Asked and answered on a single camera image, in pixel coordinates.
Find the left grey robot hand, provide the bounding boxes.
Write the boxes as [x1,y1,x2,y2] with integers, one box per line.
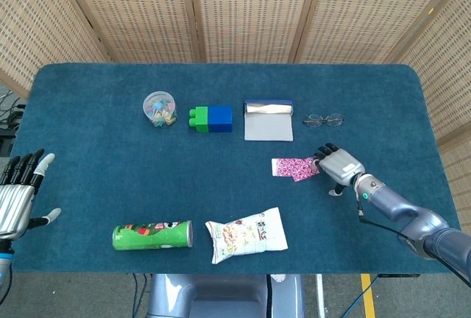
[0,148,62,241]

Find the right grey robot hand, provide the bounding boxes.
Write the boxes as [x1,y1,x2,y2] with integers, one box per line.
[312,143,365,197]

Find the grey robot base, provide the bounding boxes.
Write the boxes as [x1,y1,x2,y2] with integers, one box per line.
[146,273,306,318]

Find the blue felt table cover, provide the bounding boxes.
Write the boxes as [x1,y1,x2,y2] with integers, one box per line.
[0,63,467,275]

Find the white snack bag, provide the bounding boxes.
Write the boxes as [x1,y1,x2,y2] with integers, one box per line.
[205,206,289,265]

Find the blue building block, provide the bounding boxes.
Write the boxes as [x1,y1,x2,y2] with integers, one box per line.
[208,105,234,134]

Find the white table leg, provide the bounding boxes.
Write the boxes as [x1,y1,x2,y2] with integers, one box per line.
[315,273,327,318]

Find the yellow floor tape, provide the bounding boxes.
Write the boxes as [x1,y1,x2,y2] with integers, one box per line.
[360,273,377,318]

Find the green chips can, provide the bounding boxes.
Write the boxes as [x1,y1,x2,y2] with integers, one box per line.
[112,219,194,252]

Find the green building block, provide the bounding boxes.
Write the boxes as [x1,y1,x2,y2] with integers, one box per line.
[188,107,210,134]

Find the clear jar of binder clips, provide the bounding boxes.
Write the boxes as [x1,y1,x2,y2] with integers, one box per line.
[142,91,177,128]

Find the woven wooden folding screen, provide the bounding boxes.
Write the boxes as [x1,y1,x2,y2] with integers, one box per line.
[0,0,471,223]

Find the thin metal-frame eyeglasses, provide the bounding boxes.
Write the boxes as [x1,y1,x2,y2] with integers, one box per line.
[302,112,346,128]

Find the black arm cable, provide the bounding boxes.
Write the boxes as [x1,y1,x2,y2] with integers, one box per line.
[355,202,471,286]

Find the black floor cables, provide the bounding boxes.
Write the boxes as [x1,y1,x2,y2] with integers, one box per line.
[0,89,26,131]

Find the blue floor cable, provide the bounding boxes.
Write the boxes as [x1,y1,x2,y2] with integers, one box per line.
[131,272,154,318]

